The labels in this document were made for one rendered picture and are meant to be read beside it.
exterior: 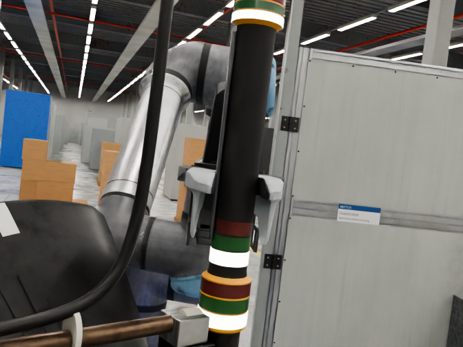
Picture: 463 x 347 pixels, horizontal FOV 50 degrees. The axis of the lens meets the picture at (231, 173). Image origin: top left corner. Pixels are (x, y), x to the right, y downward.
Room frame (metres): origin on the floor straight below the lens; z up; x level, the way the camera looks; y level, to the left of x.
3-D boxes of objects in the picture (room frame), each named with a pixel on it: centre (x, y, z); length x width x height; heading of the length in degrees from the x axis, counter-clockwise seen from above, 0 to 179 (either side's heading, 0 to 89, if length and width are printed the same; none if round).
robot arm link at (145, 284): (1.06, 0.15, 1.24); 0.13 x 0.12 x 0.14; 89
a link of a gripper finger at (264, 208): (0.43, -0.03, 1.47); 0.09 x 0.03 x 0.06; 16
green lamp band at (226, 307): (0.43, -0.01, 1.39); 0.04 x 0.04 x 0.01
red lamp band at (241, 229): (0.43, -0.01, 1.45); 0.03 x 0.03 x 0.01
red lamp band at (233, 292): (0.43, -0.01, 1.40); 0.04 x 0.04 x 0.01
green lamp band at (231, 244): (0.43, -0.01, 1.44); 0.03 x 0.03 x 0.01
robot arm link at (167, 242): (0.69, 0.04, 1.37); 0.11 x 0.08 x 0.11; 89
